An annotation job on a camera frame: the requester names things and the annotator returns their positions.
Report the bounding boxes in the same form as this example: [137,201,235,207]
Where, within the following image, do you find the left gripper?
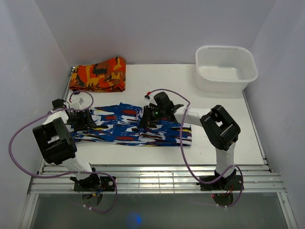
[65,108,96,132]

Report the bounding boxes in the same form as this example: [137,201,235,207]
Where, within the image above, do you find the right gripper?
[138,105,165,128]

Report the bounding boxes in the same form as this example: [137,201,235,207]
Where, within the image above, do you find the blue white patterned trousers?
[71,103,192,146]

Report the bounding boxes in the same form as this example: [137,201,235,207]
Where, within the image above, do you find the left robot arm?
[32,98,102,191]

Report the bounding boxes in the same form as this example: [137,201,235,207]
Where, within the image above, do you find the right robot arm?
[139,92,244,191]

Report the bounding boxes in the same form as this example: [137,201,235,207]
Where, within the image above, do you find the orange camouflage folded trousers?
[69,57,126,93]

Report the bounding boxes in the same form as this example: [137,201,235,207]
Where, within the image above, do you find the white plastic basin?
[195,45,258,93]

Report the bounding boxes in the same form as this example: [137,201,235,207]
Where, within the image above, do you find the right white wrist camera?
[144,92,156,104]

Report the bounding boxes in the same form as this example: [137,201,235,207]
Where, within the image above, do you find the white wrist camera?
[70,98,84,110]
[144,92,156,104]

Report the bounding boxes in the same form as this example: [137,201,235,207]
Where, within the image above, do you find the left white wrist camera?
[70,98,84,110]

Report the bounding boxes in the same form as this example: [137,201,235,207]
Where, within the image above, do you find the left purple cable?
[9,90,118,213]

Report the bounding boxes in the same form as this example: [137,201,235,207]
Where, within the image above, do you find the purple cable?
[9,90,118,213]
[145,88,244,208]

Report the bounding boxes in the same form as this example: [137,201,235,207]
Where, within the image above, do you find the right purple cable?
[145,88,244,208]

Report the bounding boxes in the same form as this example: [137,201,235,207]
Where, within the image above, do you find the aluminium rail frame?
[21,163,297,229]

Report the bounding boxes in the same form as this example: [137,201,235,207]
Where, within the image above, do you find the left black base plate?
[73,176,115,192]

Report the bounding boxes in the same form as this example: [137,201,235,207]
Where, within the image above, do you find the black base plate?
[196,175,244,191]
[73,176,115,192]

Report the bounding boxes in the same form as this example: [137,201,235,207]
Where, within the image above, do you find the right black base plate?
[196,175,244,191]

